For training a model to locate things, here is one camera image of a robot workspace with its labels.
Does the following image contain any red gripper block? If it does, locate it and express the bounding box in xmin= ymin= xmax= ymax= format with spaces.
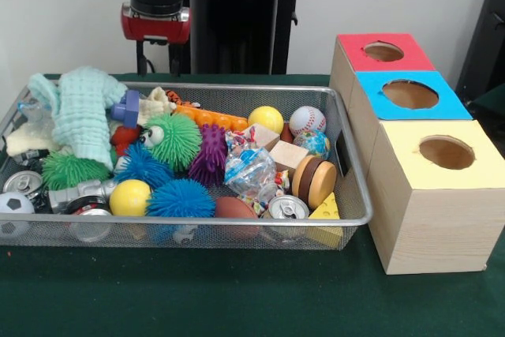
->
xmin=120 ymin=2 xmax=192 ymax=77

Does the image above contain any orange striped tiger plush toy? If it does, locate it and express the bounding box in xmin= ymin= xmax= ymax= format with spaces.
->
xmin=164 ymin=90 xmax=201 ymax=109

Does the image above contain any purple plastic toy piece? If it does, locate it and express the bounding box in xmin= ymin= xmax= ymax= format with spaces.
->
xmin=110 ymin=90 xmax=141 ymax=129

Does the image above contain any mint green waffle cloth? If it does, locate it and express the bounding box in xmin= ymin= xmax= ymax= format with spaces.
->
xmin=26 ymin=65 xmax=128 ymax=170

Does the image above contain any cream waffle cloth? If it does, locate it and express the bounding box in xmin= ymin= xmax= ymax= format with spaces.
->
xmin=6 ymin=86 xmax=178 ymax=156

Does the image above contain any shallow clear mesh bin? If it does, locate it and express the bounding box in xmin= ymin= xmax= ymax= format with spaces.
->
xmin=0 ymin=79 xmax=375 ymax=252

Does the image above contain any wooden box with three holes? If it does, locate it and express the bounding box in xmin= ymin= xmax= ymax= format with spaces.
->
xmin=329 ymin=32 xmax=495 ymax=275

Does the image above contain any blue spiky ball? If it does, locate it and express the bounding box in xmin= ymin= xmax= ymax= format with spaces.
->
xmin=145 ymin=178 xmax=216 ymax=219

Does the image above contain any globe print ball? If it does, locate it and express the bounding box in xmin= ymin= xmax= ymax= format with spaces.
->
xmin=294 ymin=129 xmax=332 ymax=161

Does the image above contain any silver drink can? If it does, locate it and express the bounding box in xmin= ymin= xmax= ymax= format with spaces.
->
xmin=267 ymin=193 xmax=310 ymax=220

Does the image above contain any wooden burger toy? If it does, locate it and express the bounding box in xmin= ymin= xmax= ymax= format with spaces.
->
xmin=292 ymin=154 xmax=338 ymax=210

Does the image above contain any small soccer ball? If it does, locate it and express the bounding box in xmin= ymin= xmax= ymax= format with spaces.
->
xmin=0 ymin=191 xmax=36 ymax=238

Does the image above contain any yellow cheese wedge toy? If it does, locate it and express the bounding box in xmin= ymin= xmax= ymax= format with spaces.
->
xmin=307 ymin=191 xmax=343 ymax=250

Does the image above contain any dark green tablecloth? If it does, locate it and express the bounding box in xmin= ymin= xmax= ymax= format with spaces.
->
xmin=0 ymin=72 xmax=505 ymax=337

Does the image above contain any black stand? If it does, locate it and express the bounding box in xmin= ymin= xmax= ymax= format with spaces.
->
xmin=455 ymin=0 xmax=505 ymax=106

